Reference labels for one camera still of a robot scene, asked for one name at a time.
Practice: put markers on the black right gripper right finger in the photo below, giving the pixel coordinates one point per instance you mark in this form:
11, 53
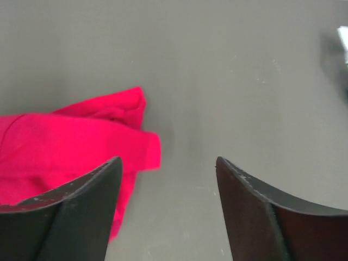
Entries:
265, 223

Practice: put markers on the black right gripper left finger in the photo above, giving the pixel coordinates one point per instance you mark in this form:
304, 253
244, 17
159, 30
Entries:
71, 222

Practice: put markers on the red t-shirt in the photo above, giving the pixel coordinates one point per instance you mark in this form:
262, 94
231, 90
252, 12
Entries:
42, 151

